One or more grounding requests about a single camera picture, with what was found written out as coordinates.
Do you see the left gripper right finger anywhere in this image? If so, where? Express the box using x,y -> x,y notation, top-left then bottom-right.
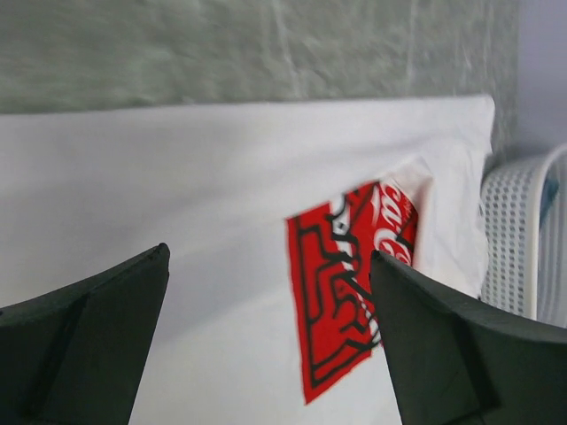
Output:
369,251 -> 566,424

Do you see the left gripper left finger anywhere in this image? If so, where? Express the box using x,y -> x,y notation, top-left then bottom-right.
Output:
1,243 -> 170,424

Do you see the white t-shirt red print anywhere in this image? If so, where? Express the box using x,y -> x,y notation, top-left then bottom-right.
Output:
1,95 -> 494,424

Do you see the white laundry basket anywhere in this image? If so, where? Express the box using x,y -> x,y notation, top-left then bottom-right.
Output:
481,145 -> 566,328

